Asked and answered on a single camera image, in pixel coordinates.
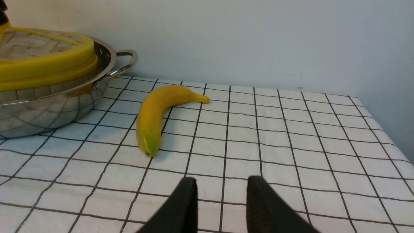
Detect yellow-rimmed bamboo steamer basket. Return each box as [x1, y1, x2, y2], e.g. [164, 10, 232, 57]
[0, 55, 100, 102]

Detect woven bamboo steamer lid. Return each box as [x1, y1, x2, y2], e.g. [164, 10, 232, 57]
[1, 27, 96, 81]

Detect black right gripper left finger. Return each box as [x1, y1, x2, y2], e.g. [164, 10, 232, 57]
[138, 177, 198, 233]

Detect white checkered tablecloth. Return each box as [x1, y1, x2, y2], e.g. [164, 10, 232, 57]
[0, 77, 414, 233]

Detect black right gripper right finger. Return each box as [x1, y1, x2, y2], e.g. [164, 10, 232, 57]
[246, 176, 319, 233]

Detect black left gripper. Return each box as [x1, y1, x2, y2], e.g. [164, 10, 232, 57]
[0, 0, 9, 26]

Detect yellow banana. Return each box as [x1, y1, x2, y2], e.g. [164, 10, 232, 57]
[136, 85, 210, 158]

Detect stainless steel pot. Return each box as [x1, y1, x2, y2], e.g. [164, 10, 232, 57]
[0, 38, 138, 139]

